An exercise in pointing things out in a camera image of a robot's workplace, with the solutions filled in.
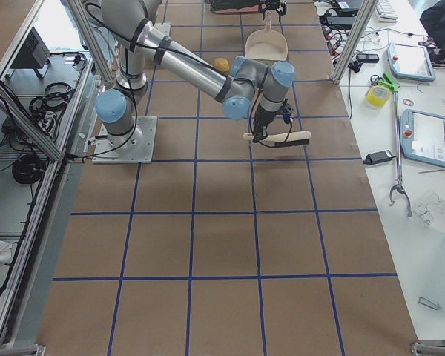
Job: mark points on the upper teach pendant tablet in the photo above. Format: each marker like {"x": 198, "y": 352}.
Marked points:
{"x": 410, "y": 62}

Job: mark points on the green handled grabber tool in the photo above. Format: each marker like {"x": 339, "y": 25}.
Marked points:
{"x": 394, "y": 86}

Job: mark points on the aluminium frame post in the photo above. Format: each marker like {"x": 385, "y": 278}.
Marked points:
{"x": 363, "y": 16}

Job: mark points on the teach pendant tablet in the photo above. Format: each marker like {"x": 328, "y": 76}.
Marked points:
{"x": 410, "y": 62}
{"x": 422, "y": 137}

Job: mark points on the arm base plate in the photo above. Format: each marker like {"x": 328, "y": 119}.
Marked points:
{"x": 136, "y": 146}
{"x": 164, "y": 28}

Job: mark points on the black scissors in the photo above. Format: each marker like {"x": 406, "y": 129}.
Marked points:
{"x": 374, "y": 79}

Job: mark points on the brown paper table cover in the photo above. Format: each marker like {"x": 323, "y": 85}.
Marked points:
{"x": 221, "y": 247}

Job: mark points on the metal bracket clip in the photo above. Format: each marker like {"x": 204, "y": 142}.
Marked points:
{"x": 429, "y": 303}

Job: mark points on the yellow tape roll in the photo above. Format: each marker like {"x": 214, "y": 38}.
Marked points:
{"x": 378, "y": 95}

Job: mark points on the lower teach pendant tablet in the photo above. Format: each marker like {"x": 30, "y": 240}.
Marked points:
{"x": 422, "y": 137}

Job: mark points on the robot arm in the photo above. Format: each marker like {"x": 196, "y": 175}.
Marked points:
{"x": 132, "y": 24}

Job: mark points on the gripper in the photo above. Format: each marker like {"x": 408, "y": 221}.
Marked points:
{"x": 272, "y": 5}
{"x": 262, "y": 117}

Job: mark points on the black small power brick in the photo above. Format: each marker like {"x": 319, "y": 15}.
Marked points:
{"x": 378, "y": 157}

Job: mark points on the beige hand brush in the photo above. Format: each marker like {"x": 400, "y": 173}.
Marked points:
{"x": 281, "y": 140}

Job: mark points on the beige plastic dustpan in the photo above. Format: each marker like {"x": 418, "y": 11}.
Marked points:
{"x": 266, "y": 44}

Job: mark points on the bin with black bag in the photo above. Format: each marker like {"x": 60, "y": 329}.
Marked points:
{"x": 235, "y": 6}

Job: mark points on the black electronics box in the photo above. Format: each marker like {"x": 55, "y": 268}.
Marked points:
{"x": 33, "y": 55}

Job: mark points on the clear plastic packaging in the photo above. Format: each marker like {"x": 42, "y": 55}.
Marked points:
{"x": 428, "y": 207}

